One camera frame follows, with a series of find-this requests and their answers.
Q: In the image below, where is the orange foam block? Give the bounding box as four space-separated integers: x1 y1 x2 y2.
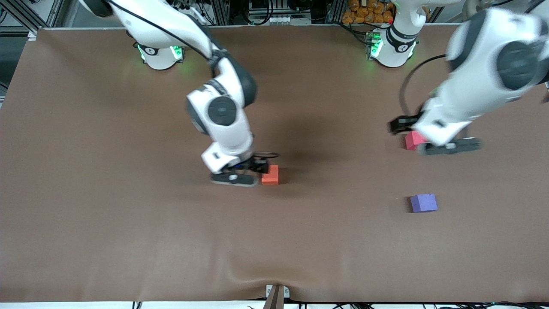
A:
261 165 280 186

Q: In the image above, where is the red foam block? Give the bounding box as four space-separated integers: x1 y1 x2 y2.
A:
404 131 429 151

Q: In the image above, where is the purple foam block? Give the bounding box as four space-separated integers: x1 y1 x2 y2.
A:
410 194 439 213

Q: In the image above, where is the orange mesh bag pile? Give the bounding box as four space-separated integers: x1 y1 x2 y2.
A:
342 0 395 25

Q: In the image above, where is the brown table mat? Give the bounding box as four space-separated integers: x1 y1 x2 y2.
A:
0 25 549 303

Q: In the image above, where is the grey curved chair part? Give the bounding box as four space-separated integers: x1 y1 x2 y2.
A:
463 0 490 18

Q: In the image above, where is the white power strip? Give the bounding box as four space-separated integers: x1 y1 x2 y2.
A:
174 0 211 26

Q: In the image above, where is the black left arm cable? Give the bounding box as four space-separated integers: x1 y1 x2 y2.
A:
399 53 449 119

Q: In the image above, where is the silver aluminium frame post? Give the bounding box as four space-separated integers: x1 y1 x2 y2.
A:
332 0 349 24
210 0 230 25
33 0 66 29

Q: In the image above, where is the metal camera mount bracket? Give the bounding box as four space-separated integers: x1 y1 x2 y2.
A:
262 284 291 309

